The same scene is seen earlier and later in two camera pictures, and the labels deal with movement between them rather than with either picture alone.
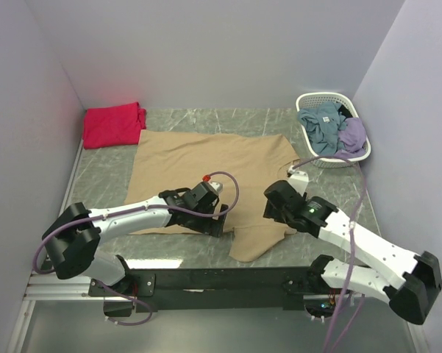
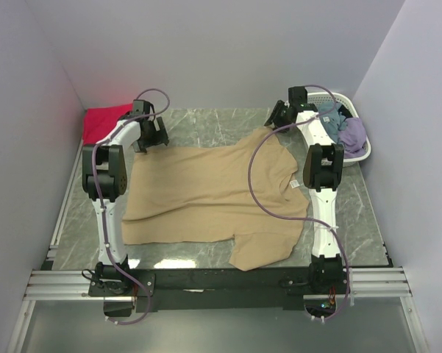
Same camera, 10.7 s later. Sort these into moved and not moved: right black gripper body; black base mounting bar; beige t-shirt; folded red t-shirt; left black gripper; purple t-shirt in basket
Moved: beige t-shirt; right black gripper body; left black gripper
Not moved: purple t-shirt in basket; black base mounting bar; folded red t-shirt
